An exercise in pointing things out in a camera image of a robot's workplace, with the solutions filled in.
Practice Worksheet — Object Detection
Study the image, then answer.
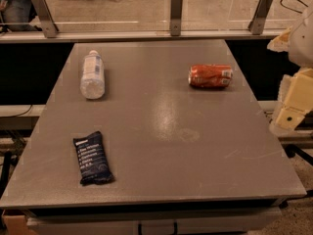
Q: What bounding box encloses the middle metal glass bracket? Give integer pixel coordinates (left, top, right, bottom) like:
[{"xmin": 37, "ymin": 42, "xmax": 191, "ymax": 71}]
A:
[{"xmin": 170, "ymin": 0, "xmax": 183, "ymax": 36}]

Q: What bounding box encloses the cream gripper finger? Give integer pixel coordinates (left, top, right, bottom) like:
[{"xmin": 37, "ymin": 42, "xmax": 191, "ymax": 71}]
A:
[
  {"xmin": 267, "ymin": 27, "xmax": 291, "ymax": 53},
  {"xmin": 269, "ymin": 68, "xmax": 313, "ymax": 136}
]

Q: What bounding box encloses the dark blue snack bar packet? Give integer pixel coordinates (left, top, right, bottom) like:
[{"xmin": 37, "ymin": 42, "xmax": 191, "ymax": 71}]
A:
[{"xmin": 73, "ymin": 131, "xmax": 113, "ymax": 185}]

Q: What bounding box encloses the red coke can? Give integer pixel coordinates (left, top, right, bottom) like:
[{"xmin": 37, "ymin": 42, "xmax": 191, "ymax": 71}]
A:
[{"xmin": 188, "ymin": 64, "xmax": 233, "ymax": 88}]

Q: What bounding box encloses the clear plastic water bottle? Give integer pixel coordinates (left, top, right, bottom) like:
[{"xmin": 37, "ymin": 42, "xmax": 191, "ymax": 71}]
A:
[{"xmin": 80, "ymin": 50, "xmax": 105, "ymax": 100}]

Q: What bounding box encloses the seated person in jeans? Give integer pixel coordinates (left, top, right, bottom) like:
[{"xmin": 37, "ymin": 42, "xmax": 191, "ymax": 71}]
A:
[{"xmin": 1, "ymin": 0, "xmax": 37, "ymax": 31}]

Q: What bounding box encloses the left metal glass bracket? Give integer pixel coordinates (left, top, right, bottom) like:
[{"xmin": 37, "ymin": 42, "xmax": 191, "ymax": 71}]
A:
[{"xmin": 31, "ymin": 0, "xmax": 59, "ymax": 38}]

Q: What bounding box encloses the right metal glass bracket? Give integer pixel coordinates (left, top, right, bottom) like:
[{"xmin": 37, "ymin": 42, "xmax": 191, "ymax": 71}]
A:
[{"xmin": 248, "ymin": 0, "xmax": 273, "ymax": 35}]

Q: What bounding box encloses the metal glass bracket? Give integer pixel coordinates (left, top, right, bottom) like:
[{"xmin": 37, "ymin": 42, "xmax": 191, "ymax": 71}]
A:
[
  {"xmin": 31, "ymin": 0, "xmax": 59, "ymax": 38},
  {"xmin": 170, "ymin": 0, "xmax": 183, "ymax": 36},
  {"xmin": 248, "ymin": 0, "xmax": 273, "ymax": 35}
]

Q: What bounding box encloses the black cable at left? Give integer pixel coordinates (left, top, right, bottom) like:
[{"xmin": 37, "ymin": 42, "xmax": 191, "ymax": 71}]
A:
[{"xmin": 0, "ymin": 104, "xmax": 34, "ymax": 119}]

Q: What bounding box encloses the cardboard box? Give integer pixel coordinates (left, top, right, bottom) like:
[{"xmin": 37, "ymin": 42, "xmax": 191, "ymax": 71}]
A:
[{"xmin": 2, "ymin": 210, "xmax": 29, "ymax": 235}]

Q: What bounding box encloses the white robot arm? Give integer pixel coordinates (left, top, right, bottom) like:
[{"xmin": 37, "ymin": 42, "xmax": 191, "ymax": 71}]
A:
[{"xmin": 267, "ymin": 3, "xmax": 313, "ymax": 136}]

